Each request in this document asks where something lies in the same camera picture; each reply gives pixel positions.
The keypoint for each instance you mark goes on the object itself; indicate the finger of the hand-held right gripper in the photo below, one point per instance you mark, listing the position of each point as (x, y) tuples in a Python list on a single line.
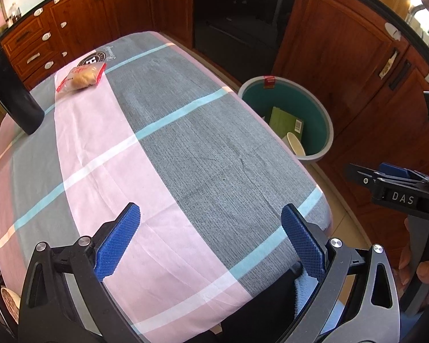
[(393, 169), (361, 177)]

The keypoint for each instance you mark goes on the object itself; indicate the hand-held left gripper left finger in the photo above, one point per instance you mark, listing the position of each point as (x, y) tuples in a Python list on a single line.
[(118, 243)]

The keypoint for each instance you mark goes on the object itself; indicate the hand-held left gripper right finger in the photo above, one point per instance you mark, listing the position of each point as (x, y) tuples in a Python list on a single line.
[(304, 243)]

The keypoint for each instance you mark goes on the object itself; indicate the green cardboard box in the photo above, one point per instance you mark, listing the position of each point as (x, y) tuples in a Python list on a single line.
[(284, 121)]

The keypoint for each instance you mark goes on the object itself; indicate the grey bin with teal inside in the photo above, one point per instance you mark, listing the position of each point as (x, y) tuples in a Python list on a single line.
[(257, 100)]

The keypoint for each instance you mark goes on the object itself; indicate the patterned plate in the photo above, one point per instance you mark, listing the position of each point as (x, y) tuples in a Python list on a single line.
[(10, 303)]

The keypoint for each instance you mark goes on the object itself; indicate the checked pink grey tablecloth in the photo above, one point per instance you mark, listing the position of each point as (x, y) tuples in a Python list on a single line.
[(200, 150)]

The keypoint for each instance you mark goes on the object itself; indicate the wooden tall door cabinets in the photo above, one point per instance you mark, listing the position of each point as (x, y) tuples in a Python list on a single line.
[(343, 43)]

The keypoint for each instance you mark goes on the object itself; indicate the bread in clear packet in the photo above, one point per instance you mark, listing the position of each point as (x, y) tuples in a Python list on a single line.
[(82, 78)]

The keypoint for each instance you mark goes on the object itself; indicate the black built-in oven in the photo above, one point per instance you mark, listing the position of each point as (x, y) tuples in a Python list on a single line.
[(236, 25)]

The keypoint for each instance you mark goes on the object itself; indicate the wooden drawer cabinet run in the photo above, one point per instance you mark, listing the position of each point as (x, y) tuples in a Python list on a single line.
[(128, 7)]

